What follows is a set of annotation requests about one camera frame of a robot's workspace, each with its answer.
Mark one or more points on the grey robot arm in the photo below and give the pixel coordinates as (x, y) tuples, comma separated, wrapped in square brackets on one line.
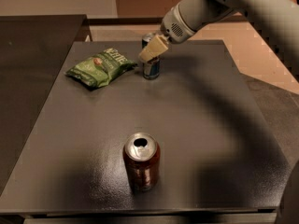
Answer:
[(276, 21)]

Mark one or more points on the red coke can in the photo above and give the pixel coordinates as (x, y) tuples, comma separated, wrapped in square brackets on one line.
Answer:
[(141, 155)]

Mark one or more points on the green chip bag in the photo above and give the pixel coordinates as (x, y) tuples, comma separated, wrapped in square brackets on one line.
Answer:
[(100, 69)]

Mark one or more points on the redbull can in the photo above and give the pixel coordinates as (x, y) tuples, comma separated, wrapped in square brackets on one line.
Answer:
[(151, 69)]

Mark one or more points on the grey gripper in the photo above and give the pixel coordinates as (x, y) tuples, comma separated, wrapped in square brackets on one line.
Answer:
[(173, 27)]

